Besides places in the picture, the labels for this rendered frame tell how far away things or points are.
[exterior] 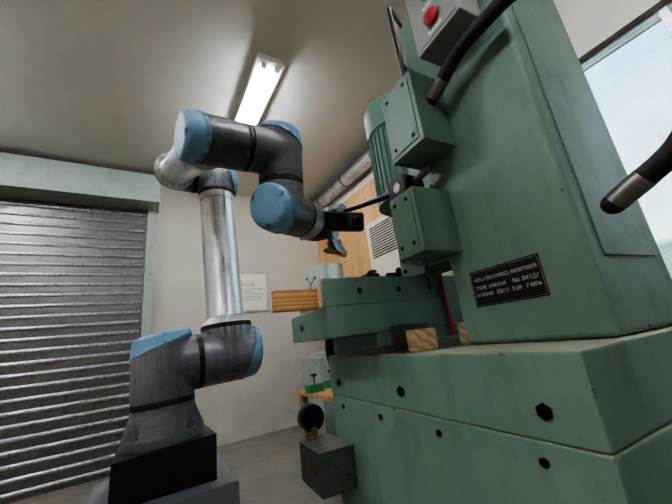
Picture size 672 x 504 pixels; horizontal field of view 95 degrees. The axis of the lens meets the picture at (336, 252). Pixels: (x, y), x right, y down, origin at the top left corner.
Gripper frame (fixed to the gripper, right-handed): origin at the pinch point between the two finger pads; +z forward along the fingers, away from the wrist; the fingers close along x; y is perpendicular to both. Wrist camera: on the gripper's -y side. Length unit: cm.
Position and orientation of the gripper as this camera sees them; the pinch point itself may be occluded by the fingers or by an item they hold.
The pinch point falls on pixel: (347, 231)
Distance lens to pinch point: 91.0
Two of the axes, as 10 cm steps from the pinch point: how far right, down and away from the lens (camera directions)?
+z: 3.9, 0.7, 9.2
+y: -9.2, 0.5, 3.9
